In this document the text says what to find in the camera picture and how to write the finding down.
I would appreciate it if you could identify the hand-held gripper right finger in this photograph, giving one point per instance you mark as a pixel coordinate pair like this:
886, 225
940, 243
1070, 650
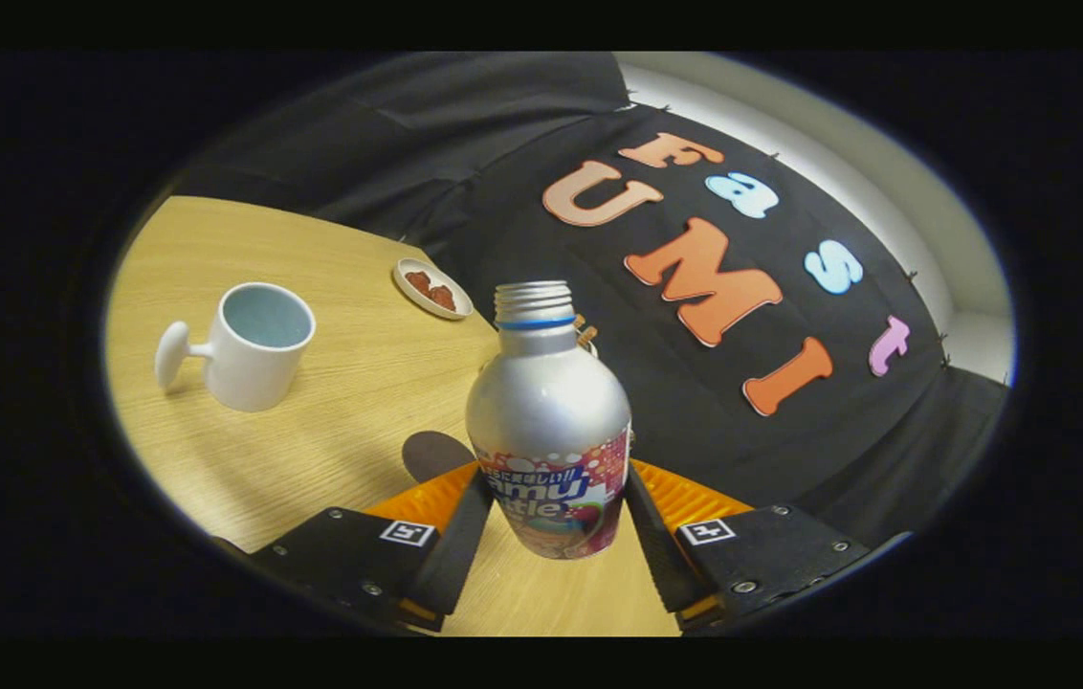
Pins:
661, 555

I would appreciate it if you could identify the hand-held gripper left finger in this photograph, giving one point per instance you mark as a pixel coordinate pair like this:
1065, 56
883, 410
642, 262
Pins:
460, 550

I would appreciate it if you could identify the round dark coaster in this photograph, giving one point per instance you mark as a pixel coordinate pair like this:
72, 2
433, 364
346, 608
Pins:
431, 455

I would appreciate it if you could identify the silver juice bottle colourful label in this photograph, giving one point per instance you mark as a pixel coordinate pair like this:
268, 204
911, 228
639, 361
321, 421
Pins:
546, 411

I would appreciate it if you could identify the black backdrop cloth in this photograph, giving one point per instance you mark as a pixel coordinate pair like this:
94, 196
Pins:
742, 450

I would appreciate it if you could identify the wooden table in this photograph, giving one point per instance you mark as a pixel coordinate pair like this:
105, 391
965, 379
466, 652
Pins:
350, 383

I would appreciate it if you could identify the white oval plate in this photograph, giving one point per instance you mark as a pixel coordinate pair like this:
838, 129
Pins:
412, 292

